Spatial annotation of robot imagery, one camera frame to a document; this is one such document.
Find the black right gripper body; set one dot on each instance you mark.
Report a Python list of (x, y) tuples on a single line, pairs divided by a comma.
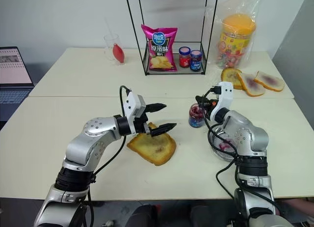
[(212, 107)]

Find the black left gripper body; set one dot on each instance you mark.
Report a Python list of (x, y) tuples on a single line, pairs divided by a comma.
[(142, 127)]

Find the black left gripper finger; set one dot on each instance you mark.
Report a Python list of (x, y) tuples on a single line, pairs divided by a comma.
[(157, 107), (163, 128)]

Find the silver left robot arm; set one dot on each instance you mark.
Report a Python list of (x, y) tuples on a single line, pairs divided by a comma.
[(81, 148)]

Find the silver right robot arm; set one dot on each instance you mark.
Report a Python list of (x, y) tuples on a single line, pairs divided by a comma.
[(250, 141)]

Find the open blue-label jam jar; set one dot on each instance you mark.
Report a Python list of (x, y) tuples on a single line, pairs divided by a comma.
[(195, 116)]

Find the toasted bread slice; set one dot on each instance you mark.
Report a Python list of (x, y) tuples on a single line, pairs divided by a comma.
[(154, 148)]

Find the round jam-stained bread slice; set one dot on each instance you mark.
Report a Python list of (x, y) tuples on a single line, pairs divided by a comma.
[(229, 77)]

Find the closed blue jam jar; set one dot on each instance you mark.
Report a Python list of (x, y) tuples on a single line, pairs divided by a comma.
[(195, 62)]

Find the red jam jar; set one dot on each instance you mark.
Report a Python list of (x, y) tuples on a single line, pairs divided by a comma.
[(184, 59)]

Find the jam-stained white bread slice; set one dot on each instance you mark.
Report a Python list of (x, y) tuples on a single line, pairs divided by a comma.
[(250, 86), (269, 81)]

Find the clear glass bowl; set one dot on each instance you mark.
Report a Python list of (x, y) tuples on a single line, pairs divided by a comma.
[(224, 151)]

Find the pink potato chip bag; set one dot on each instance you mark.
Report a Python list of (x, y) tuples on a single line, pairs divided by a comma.
[(160, 50)]

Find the red object in glass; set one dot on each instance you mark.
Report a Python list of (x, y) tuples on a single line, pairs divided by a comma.
[(119, 54)]

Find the orange-lid candy jar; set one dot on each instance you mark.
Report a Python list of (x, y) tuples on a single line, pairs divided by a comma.
[(236, 38)]

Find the clear drinking glass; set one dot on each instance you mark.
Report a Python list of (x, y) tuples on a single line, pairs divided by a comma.
[(109, 45)]

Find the clear plastic bag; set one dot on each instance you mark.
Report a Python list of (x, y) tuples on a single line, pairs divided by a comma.
[(260, 21)]

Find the grey laptop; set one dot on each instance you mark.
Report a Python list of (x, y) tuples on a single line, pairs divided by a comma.
[(13, 70)]

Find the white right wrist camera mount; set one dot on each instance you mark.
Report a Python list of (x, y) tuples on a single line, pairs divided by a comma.
[(224, 94)]

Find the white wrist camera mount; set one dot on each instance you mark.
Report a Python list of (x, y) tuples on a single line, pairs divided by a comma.
[(131, 102), (224, 94)]

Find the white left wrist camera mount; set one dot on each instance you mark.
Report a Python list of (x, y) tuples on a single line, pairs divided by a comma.
[(131, 102)]

